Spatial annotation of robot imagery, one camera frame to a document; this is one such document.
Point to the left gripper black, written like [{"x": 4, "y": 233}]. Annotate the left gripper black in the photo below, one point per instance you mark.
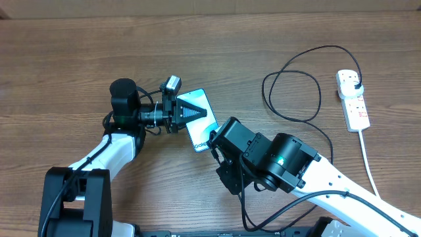
[{"x": 172, "y": 112}]

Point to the blue smartphone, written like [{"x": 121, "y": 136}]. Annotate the blue smartphone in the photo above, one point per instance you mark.
[{"x": 199, "y": 130}]

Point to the white power strip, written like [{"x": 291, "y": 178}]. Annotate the white power strip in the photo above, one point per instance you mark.
[{"x": 354, "y": 110}]

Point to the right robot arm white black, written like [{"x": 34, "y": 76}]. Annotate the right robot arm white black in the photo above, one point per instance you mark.
[{"x": 287, "y": 163}]

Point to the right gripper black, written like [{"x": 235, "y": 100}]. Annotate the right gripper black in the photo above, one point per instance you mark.
[{"x": 229, "y": 172}]

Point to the white charger plug adapter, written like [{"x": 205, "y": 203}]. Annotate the white charger plug adapter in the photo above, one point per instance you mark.
[{"x": 347, "y": 90}]

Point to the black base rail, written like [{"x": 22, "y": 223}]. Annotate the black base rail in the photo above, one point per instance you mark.
[{"x": 290, "y": 232}]

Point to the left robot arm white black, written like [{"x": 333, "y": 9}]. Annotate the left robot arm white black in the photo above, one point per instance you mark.
[{"x": 77, "y": 199}]

